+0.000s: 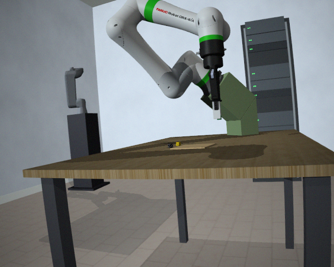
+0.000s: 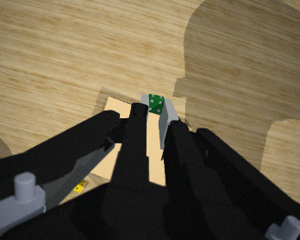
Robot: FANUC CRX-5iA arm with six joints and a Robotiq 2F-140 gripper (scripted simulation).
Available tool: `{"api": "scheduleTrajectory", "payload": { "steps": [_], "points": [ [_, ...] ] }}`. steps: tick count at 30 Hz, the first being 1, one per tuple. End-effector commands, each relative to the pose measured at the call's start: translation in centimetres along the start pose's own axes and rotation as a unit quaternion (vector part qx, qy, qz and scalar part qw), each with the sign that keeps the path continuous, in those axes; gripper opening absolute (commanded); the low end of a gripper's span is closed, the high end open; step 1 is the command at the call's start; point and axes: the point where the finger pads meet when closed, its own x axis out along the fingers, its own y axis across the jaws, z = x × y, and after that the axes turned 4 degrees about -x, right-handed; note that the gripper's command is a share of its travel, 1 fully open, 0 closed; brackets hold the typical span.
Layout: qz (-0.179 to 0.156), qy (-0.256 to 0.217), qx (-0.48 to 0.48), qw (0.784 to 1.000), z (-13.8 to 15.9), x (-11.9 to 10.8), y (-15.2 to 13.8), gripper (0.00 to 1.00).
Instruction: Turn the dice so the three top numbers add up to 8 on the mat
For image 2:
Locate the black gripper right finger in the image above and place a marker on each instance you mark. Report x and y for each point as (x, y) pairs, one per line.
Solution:
(228, 190)

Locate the yellow die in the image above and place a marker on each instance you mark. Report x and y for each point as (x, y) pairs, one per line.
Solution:
(79, 187)

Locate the tan flat mat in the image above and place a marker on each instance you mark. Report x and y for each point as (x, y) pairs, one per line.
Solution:
(156, 165)

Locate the green die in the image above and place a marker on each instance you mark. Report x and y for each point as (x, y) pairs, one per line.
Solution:
(156, 103)

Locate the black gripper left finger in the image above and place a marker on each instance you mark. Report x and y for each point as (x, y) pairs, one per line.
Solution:
(38, 179)

